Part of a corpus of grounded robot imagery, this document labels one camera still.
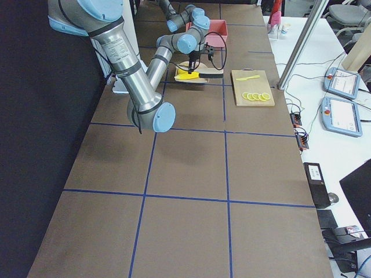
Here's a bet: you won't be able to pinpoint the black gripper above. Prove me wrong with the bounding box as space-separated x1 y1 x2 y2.
188 50 201 73

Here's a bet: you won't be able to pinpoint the beige plastic dustpan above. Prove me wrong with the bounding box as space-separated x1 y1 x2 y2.
174 61 209 84

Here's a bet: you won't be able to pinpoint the yellow toy corn cob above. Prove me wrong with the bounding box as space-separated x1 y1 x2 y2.
174 72 199 81

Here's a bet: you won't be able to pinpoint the beige hand brush black bristles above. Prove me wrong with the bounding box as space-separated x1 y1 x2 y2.
194 67 224 79

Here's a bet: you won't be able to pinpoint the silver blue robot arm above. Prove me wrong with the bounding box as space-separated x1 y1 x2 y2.
48 0 210 133
155 0 205 32

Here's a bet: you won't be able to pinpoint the pink plastic bin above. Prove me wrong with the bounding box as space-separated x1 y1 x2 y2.
177 16 228 53

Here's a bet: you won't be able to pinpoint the bamboo cutting board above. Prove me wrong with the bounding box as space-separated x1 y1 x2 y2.
231 69 275 107

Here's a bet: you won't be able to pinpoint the yellow plastic knife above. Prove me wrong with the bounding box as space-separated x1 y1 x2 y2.
236 75 260 81

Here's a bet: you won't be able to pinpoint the pink towel on rack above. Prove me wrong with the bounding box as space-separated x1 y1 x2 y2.
268 0 283 26

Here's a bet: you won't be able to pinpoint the paper cup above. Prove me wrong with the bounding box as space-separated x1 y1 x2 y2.
281 23 291 36

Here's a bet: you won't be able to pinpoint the orange black connector far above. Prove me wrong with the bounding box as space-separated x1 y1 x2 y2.
290 112 302 127

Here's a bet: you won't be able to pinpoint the orange black connector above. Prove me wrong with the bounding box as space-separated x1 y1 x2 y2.
290 112 302 127
294 128 309 151

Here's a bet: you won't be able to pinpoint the orange black connector near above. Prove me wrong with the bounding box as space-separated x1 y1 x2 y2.
294 128 309 151

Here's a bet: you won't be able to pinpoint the far teach pendant tablet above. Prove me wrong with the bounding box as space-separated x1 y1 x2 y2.
323 67 361 100

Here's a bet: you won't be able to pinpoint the teach pendant tablet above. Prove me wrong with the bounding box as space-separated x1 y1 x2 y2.
323 67 361 100
321 97 363 137

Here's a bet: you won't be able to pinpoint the near teach pendant tablet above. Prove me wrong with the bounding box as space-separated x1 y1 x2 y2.
321 97 363 137

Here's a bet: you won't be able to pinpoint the grey office chair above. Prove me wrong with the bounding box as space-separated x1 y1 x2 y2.
324 3 370 37

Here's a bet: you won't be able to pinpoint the black box with label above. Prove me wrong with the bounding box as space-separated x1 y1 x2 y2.
303 162 330 209

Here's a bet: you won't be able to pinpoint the black monitor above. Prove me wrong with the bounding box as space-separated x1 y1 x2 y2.
340 160 370 234

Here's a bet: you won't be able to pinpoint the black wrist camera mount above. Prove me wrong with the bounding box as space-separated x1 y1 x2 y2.
201 43 214 62

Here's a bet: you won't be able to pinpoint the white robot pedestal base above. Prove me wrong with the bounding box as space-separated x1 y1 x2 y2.
103 1 153 98

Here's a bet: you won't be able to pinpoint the aluminium frame post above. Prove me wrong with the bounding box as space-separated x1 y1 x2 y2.
277 0 329 90

